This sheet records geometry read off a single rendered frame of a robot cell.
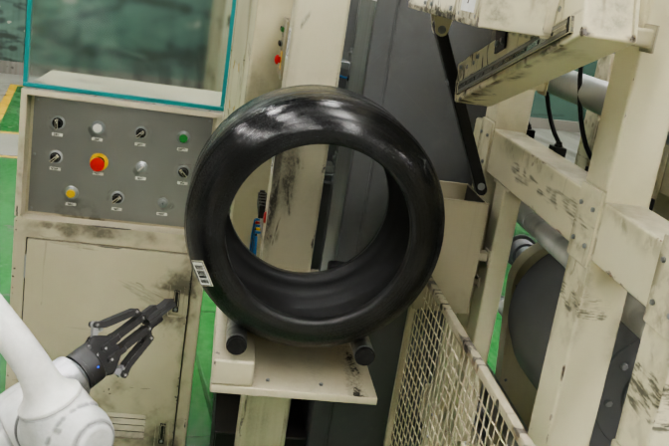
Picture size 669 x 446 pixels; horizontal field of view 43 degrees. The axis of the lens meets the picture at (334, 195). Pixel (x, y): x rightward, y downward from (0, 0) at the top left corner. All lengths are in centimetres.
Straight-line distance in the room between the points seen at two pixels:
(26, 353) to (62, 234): 116
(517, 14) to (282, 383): 95
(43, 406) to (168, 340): 123
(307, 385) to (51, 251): 96
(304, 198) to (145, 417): 97
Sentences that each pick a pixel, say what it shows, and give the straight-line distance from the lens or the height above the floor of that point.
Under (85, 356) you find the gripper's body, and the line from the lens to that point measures 161.
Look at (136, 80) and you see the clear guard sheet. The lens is 242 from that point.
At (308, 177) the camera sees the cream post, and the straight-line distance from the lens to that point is 209.
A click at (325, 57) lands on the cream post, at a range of 204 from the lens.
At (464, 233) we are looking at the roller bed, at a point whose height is 112.
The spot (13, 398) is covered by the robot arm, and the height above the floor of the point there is 93.
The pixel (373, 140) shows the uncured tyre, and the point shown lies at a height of 138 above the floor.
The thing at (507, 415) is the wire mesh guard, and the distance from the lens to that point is 154.
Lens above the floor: 169
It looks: 15 degrees down
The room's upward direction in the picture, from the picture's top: 9 degrees clockwise
